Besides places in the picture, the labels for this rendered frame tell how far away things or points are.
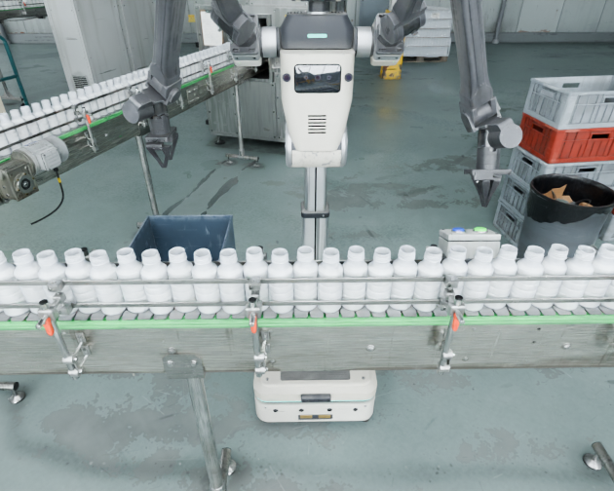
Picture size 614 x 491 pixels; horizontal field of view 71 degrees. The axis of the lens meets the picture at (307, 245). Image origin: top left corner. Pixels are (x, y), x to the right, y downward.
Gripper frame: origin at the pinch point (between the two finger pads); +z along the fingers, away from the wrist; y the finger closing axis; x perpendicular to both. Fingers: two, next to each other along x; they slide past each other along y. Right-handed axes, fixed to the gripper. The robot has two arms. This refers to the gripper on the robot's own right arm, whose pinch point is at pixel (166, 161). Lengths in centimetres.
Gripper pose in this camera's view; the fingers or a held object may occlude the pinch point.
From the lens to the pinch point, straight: 139.1
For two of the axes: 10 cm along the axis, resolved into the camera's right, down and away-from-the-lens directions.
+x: 10.0, 0.1, 0.0
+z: -0.1, 8.3, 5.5
